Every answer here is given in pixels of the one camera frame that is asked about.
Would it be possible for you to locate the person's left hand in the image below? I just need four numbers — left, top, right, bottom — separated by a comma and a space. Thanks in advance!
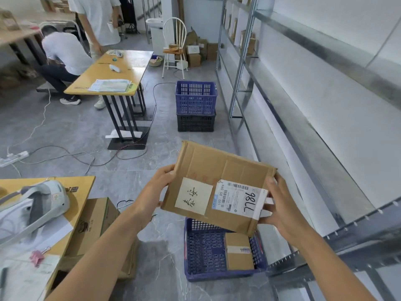
135, 164, 176, 230

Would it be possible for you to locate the person's right hand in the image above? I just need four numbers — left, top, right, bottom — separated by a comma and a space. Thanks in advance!
258, 173, 314, 249

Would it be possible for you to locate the cardboard parcel with labels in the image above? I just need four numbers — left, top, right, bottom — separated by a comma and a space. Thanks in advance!
160, 140, 278, 237

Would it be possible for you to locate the person's left forearm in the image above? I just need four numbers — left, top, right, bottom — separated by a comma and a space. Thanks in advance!
45, 200, 149, 301

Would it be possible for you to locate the person's right forearm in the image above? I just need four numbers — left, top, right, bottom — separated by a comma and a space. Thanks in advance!
293, 227, 378, 301

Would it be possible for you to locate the black plastic crate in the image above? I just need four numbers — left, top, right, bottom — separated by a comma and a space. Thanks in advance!
176, 110, 217, 133

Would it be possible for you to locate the metal shelf rack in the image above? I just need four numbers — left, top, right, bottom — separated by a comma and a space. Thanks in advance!
216, 0, 401, 301

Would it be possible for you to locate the small taped cardboard box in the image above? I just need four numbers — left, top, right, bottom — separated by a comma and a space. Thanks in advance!
224, 232, 255, 271

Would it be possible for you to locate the blue plastic crate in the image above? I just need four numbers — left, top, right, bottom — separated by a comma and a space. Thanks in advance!
184, 217, 269, 282
175, 80, 218, 116

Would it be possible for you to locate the wooden desk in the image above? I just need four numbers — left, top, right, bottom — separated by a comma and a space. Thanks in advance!
0, 176, 96, 301

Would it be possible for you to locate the printed cardboard box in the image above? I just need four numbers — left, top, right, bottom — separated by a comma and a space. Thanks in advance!
63, 197, 121, 257

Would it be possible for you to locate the large cardboard box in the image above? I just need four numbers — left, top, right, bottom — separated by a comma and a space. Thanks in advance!
56, 236, 140, 280

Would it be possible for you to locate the stack of printed sheets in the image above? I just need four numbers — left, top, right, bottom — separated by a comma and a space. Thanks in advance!
87, 78, 132, 93

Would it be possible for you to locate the wooden table with black legs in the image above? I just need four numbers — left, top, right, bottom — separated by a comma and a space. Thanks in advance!
63, 50, 154, 151

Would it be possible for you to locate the white wooden chair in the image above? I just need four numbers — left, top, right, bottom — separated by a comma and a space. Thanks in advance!
162, 17, 189, 80

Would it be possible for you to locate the white paper sheet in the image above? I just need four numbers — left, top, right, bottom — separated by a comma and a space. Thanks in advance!
0, 254, 61, 301
0, 212, 74, 257

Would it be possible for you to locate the tall brown cardboard box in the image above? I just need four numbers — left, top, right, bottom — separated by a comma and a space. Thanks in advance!
206, 42, 220, 62

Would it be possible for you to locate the white headset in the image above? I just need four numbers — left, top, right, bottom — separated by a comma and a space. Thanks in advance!
0, 180, 71, 248

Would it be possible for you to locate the open cardboard box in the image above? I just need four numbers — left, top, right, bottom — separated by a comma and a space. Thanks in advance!
184, 26, 200, 48

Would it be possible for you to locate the cardboard box on shelf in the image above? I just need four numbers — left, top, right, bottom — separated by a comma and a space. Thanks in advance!
239, 29, 259, 55

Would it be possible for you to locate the pink binder clip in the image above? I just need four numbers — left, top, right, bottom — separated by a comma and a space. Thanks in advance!
29, 247, 51, 267

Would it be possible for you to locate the white power strip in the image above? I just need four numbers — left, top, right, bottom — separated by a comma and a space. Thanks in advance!
0, 150, 29, 168

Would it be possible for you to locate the black trolley bag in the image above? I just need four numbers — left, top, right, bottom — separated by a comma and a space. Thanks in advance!
118, 0, 138, 34

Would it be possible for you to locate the long wooden workbench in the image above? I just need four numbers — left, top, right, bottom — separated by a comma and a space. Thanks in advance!
0, 11, 76, 67

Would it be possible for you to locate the thin white cable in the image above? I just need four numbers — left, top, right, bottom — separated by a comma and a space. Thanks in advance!
117, 199, 136, 212

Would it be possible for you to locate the white power cable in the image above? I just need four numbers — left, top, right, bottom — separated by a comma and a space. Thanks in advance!
6, 87, 52, 154

